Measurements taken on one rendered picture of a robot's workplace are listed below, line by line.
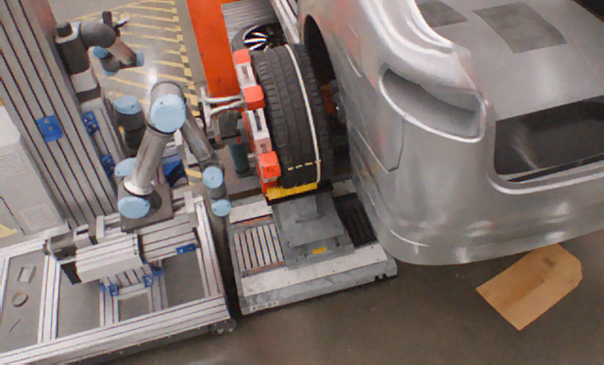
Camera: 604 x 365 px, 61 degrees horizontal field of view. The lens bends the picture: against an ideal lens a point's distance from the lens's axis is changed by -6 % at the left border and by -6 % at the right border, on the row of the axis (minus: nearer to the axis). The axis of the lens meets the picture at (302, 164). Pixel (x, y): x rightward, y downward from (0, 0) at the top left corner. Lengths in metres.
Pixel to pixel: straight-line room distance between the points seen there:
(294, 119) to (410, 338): 1.19
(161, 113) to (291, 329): 1.38
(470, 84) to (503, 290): 1.66
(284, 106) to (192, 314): 1.09
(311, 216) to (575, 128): 1.38
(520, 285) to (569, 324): 0.31
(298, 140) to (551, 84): 1.18
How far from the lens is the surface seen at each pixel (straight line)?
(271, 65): 2.33
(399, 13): 1.52
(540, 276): 2.99
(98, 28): 2.43
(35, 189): 2.39
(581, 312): 2.92
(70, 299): 3.00
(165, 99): 1.83
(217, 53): 2.79
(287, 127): 2.23
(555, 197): 1.74
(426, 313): 2.78
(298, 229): 2.86
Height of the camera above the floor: 2.30
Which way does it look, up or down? 40 degrees down
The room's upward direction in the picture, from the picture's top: 9 degrees counter-clockwise
